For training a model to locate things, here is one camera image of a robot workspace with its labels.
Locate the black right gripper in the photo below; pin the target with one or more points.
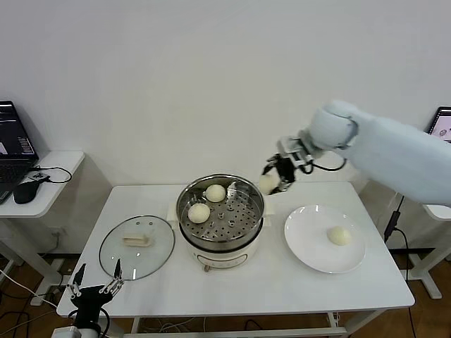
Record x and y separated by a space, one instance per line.
287 170

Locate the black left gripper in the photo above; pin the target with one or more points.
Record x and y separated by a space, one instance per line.
89 303

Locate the white steamed baozi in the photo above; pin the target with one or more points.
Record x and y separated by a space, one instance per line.
268 184
215 193
339 236
199 213

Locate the round glass pot lid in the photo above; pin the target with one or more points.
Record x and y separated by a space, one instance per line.
155 253

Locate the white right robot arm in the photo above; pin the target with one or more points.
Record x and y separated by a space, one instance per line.
387 151

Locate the stainless steel steamer basket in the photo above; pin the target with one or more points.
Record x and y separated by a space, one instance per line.
225 236

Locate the round white plate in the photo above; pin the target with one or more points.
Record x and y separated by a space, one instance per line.
310 239

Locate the cream electric cooker base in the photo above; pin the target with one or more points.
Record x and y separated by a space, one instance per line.
229 258

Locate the black computer mouse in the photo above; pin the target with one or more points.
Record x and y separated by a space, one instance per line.
25 193

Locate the white side table with mouse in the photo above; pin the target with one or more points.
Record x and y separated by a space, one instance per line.
60 165

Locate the white side table with label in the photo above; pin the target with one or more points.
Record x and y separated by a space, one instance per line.
437 211

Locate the black laptop with dark screen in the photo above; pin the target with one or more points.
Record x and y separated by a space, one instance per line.
14 141

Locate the grey laptop with bright screen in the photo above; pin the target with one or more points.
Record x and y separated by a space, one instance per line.
442 123

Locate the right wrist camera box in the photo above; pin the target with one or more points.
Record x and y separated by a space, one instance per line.
296 153

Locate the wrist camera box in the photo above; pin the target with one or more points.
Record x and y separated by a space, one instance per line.
67 333
296 153

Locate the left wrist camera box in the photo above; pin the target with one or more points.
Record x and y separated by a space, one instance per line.
67 333

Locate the white main table frame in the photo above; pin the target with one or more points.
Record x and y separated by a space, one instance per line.
246 331

